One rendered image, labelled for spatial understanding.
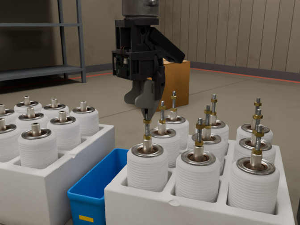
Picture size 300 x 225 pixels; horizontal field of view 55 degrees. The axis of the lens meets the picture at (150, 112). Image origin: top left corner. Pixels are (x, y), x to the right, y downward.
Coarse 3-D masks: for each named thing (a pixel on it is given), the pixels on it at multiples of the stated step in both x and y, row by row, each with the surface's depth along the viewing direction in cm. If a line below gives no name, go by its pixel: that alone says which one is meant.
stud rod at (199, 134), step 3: (198, 120) 60; (201, 120) 60; (198, 123) 60; (201, 123) 60; (198, 129) 60; (201, 129) 60; (198, 132) 61; (201, 132) 61; (198, 135) 61; (201, 135) 61; (198, 138) 61; (198, 141) 61
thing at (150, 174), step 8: (128, 152) 66; (128, 160) 65; (136, 160) 63; (144, 160) 62; (152, 160) 62; (160, 160) 63; (128, 168) 66; (136, 168) 63; (144, 168) 63; (152, 168) 63; (160, 168) 64; (128, 176) 67; (136, 176) 64; (144, 176) 63; (152, 176) 63; (160, 176) 64; (128, 184) 67; (136, 184) 65; (144, 184) 64; (152, 184) 64; (160, 184) 65
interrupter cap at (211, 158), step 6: (192, 150) 66; (204, 150) 65; (186, 156) 63; (192, 156) 64; (204, 156) 64; (210, 156) 63; (186, 162) 60; (192, 162) 60; (198, 162) 60; (204, 162) 60; (210, 162) 60
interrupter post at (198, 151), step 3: (195, 147) 61; (198, 147) 61; (201, 147) 61; (195, 150) 61; (198, 150) 61; (201, 150) 61; (195, 153) 62; (198, 153) 61; (201, 153) 61; (195, 156) 62; (198, 156) 61; (201, 156) 62; (195, 159) 62; (198, 159) 62; (201, 159) 62
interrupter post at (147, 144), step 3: (144, 141) 65; (147, 141) 65; (150, 141) 65; (144, 144) 65; (147, 144) 65; (150, 144) 65; (144, 147) 65; (147, 147) 65; (150, 147) 65; (144, 150) 66; (147, 150) 65; (150, 150) 66
